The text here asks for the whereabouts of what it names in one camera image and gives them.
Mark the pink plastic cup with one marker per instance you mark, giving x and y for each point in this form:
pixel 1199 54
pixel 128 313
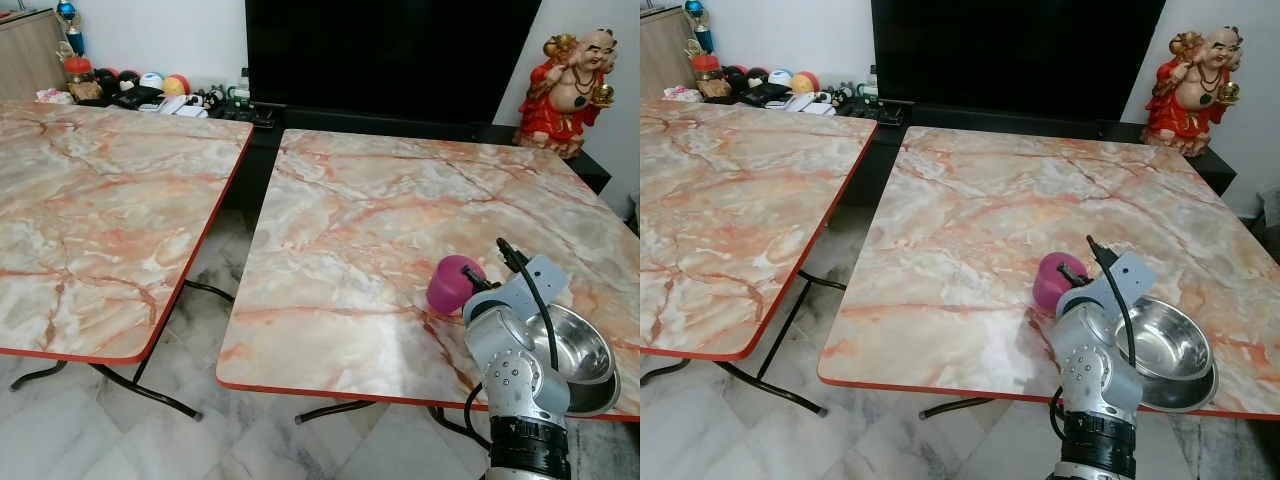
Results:
pixel 1050 283
pixel 448 285

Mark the large marble pattern folding table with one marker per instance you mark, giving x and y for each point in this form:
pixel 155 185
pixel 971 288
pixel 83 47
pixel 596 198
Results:
pixel 380 230
pixel 980 220

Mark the stainless steel bowl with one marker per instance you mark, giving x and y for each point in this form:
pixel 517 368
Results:
pixel 585 345
pixel 1170 340

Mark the red laughing Buddha statue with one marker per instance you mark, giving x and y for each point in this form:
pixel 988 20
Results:
pixel 1193 98
pixel 565 100

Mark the black flat screen television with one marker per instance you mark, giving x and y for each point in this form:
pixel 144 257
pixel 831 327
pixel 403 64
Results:
pixel 1010 50
pixel 390 55

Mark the black television stand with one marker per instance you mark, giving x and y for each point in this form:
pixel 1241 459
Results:
pixel 255 165
pixel 868 160

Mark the pink tissue pack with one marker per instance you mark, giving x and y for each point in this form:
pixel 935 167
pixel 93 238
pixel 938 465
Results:
pixel 682 93
pixel 53 96

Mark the wooden cabinet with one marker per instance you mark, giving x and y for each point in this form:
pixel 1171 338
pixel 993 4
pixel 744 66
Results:
pixel 30 55
pixel 665 55

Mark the red lidded jar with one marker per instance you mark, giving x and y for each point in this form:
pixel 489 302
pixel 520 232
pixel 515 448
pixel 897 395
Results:
pixel 707 67
pixel 77 70

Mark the white desk device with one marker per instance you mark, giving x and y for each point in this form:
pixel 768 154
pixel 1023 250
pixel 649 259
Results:
pixel 810 103
pixel 182 106

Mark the orange ball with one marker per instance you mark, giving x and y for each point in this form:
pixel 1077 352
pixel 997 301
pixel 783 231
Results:
pixel 177 84
pixel 806 81

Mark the black telephone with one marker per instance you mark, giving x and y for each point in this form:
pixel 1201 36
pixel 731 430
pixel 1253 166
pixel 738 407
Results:
pixel 138 97
pixel 766 93

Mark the blue trophy ornament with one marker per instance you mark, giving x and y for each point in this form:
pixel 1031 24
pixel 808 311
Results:
pixel 696 14
pixel 68 15

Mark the white blue ball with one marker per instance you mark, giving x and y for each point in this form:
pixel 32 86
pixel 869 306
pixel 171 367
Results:
pixel 152 81
pixel 780 77

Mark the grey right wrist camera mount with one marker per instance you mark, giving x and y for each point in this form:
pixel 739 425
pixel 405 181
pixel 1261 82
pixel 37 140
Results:
pixel 541 279
pixel 1126 274

